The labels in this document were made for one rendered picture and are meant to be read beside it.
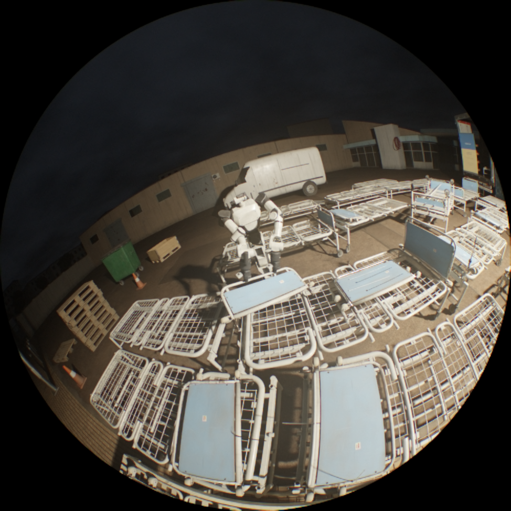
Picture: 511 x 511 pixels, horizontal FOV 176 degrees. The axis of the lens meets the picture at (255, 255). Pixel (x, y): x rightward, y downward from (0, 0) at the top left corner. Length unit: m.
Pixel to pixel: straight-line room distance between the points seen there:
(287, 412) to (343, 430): 0.72
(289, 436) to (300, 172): 8.72
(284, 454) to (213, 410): 0.73
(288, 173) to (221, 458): 8.65
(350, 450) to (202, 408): 0.87
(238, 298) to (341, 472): 1.32
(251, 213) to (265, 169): 6.63
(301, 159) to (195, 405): 8.83
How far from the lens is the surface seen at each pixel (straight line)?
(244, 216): 1.56
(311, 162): 8.87
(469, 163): 11.23
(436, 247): 1.92
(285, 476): 1.65
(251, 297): 1.28
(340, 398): 1.03
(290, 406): 1.62
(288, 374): 1.71
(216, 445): 1.16
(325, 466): 1.02
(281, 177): 8.26
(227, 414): 1.16
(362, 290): 1.49
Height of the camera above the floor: 1.58
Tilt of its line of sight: 25 degrees down
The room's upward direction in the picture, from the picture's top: 19 degrees counter-clockwise
